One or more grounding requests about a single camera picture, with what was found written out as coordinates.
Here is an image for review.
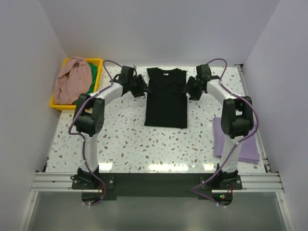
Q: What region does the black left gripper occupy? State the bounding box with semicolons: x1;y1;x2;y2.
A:
128;74;151;98

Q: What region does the black t shirt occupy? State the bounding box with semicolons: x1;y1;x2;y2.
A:
144;67;188;128

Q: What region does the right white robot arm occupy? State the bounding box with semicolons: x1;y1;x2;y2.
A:
183;64;254;189

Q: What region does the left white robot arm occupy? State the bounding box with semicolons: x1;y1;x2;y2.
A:
69;66;149;189

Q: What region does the green t shirt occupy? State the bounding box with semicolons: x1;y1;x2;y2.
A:
67;57;98;104

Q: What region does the pink t shirt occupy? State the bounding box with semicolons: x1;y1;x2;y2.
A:
53;56;92;105

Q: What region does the folded purple t shirt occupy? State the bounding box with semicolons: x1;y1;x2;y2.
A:
213;117;259;165

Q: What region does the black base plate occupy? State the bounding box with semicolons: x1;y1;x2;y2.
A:
70;173;243;205

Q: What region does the aluminium right side rail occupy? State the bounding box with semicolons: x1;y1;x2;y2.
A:
234;64;272;173

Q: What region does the aluminium rail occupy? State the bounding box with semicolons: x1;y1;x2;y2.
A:
234;64;272;173
30;172;284;193

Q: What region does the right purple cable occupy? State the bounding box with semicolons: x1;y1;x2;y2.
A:
190;58;260;200

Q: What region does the aluminium front rail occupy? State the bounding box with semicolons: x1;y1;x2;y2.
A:
30;172;284;193

